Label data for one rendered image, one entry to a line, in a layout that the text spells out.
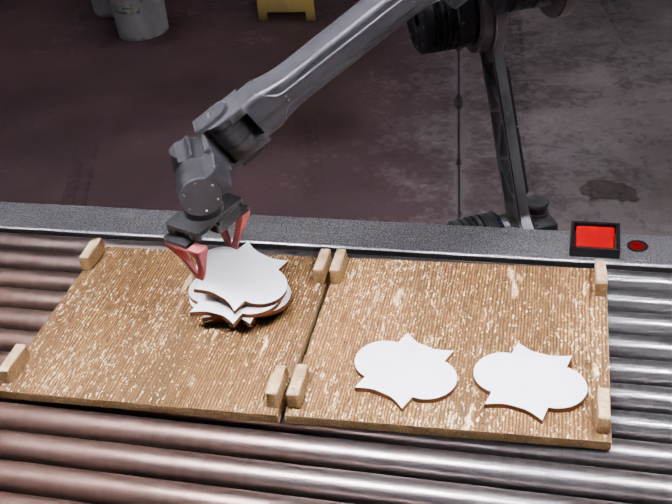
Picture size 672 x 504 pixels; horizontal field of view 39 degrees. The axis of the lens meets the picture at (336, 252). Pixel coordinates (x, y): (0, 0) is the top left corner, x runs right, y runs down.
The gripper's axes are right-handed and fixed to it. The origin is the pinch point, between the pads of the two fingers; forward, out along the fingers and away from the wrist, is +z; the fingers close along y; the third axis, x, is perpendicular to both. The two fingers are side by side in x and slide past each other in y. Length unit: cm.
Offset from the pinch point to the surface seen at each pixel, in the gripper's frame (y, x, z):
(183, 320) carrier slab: -7.8, 1.5, 6.3
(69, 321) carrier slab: -16.2, 17.2, 6.0
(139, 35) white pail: 227, 264, 100
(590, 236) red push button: 39, -43, 8
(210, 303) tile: -5.6, -2.9, 3.0
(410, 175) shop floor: 172, 75, 103
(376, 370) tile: -4.2, -30.4, 5.9
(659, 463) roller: 1, -67, 10
